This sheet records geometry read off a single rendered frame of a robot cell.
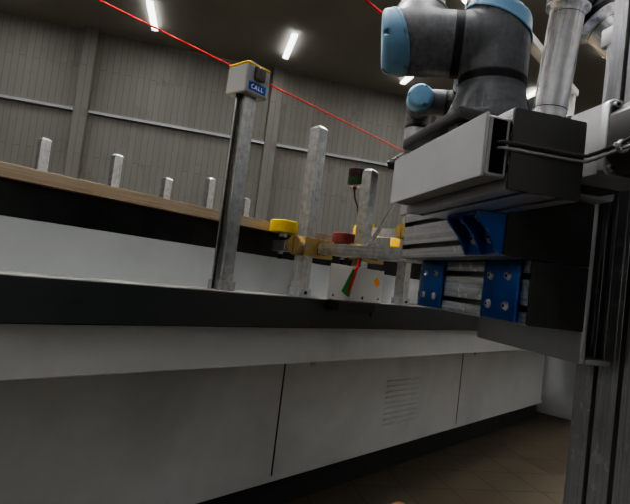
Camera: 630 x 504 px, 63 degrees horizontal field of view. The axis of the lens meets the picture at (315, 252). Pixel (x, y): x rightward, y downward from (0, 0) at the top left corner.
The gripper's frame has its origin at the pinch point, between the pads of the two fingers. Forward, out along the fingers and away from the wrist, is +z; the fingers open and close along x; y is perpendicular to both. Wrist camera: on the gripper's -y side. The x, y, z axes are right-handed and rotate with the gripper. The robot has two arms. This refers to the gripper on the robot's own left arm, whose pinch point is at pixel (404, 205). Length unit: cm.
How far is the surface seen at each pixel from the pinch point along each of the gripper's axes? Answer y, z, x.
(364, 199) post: -10.4, 0.1, 7.4
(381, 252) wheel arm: -30.8, 17.5, -15.6
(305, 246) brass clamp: -36.6, 17.7, 4.3
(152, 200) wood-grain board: -70, 12, 24
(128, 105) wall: 404, -319, 1051
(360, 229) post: -10.4, 9.2, 7.6
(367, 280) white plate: -7.0, 24.2, 5.4
